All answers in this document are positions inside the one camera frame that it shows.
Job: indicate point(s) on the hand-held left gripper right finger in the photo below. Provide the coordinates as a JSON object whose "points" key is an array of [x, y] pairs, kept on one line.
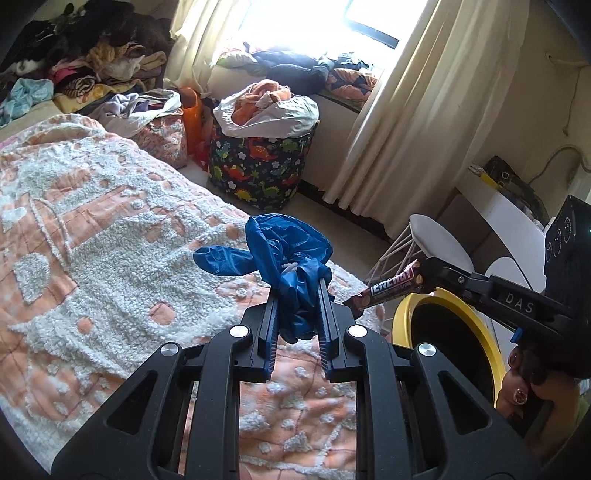
{"points": [[325, 332]]}

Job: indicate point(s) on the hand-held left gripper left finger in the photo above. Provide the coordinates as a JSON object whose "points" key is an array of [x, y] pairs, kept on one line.
{"points": [[272, 332]]}

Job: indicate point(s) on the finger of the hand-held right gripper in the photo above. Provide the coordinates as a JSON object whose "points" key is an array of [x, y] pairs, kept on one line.
{"points": [[503, 295]]}

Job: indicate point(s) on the brown snack bar wrapper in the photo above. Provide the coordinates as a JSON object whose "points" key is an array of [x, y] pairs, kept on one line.
{"points": [[388, 288]]}

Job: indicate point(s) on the yellow rimmed black bin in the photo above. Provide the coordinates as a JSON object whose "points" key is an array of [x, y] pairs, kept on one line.
{"points": [[401, 318]]}

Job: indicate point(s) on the blue rubber glove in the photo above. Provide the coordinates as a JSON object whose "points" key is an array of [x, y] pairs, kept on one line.
{"points": [[277, 244]]}

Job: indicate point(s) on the person's right hand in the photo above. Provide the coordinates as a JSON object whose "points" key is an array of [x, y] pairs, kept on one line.
{"points": [[512, 392]]}

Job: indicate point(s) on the white vanity desk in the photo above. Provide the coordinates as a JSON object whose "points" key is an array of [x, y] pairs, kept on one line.
{"points": [[503, 212]]}

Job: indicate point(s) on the dark camouflage bag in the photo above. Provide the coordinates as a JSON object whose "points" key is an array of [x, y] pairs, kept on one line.
{"points": [[512, 184]]}

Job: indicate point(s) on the dinosaur print laundry basket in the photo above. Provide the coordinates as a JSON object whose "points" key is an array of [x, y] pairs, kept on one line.
{"points": [[258, 166]]}

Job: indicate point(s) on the wide cream curtain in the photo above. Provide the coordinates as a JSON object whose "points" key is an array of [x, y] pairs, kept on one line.
{"points": [[415, 115]]}

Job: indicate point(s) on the white plastic bag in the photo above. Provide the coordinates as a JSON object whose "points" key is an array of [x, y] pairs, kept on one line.
{"points": [[286, 115]]}

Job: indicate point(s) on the pink floral bag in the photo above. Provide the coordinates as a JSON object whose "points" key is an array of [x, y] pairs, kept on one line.
{"points": [[161, 138]]}

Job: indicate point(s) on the orange bag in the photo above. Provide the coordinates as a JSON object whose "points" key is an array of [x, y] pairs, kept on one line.
{"points": [[191, 120]]}

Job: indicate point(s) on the orange clothes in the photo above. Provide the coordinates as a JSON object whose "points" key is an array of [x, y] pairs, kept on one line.
{"points": [[258, 92]]}

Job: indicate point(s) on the clothes on window sill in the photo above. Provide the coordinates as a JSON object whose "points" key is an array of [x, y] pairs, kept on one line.
{"points": [[286, 69]]}

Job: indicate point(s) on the lilac garment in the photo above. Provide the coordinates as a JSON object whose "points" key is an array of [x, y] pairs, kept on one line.
{"points": [[115, 108]]}

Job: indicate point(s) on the narrow cream curtain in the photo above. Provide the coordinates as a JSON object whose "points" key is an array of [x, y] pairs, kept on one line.
{"points": [[198, 37]]}

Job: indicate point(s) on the black framed window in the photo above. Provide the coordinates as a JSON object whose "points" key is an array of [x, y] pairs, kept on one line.
{"points": [[300, 23]]}

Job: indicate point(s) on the pile of clothes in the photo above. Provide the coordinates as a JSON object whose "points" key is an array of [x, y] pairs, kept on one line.
{"points": [[92, 46]]}

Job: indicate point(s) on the light blue garment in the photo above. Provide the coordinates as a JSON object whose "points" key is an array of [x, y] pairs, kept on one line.
{"points": [[27, 92]]}

